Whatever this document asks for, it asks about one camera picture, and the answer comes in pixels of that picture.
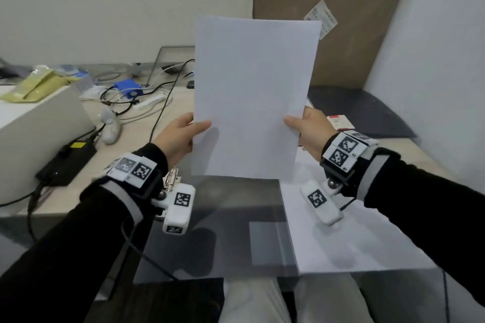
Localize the person's right hand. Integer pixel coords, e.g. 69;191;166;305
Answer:
283;106;340;163

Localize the person's left hand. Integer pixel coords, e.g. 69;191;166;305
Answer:
151;113;212;168

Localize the dark grey folder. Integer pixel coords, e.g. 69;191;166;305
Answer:
307;85;417;140

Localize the thin white paper bundle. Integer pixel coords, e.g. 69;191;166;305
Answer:
190;14;323;183
278;144;437;276

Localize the light grey folder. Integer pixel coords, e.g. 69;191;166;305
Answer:
132;167;440;286

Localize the person's right forearm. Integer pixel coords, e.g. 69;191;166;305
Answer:
356;147;485;308

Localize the person's left forearm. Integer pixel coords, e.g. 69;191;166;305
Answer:
0;143;169;323

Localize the person's right leg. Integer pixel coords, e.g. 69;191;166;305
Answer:
294;273;376;323

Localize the person's leg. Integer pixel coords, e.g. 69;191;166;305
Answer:
223;277;293;323
294;273;376;323

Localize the person's left leg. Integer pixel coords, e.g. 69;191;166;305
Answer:
223;277;293;323

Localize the right wrist marker band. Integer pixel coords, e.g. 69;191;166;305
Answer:
321;130;379;174

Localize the wrist marker band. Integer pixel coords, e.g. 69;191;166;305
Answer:
105;152;158;188
321;130;379;174

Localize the white power strip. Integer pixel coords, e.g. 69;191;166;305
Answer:
132;92;167;110

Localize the left wrist marker band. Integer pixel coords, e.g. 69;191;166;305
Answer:
105;152;158;188

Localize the blue electronic device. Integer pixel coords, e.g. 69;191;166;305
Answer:
113;78;143;100

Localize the framed glass panel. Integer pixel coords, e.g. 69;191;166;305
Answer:
145;45;196;87

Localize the white crumpled tissue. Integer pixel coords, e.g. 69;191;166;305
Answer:
79;86;109;101

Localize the white desk calendar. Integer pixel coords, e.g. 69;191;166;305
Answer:
68;67;95;91

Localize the black power adapter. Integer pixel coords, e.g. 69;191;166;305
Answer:
34;140;99;187

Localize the large white box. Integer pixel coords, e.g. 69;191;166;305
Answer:
0;84;95;206

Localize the yellow padded envelope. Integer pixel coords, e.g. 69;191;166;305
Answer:
0;65;73;102

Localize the dark grey stand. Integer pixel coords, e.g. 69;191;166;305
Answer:
0;58;23;79

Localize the long black cable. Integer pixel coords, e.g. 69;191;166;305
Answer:
150;58;196;144

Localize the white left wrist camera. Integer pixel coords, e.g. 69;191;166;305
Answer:
151;182;197;236

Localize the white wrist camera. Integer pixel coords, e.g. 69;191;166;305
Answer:
151;182;197;236
300;179;345;226

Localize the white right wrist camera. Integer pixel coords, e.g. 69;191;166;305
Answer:
300;179;345;226

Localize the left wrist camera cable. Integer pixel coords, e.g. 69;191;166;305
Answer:
121;217;179;282

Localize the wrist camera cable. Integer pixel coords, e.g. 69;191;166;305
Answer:
441;270;452;323
121;217;179;282

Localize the black power cord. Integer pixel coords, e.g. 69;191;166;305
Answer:
0;182;44;244

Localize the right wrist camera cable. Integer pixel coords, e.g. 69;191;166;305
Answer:
441;270;452;323

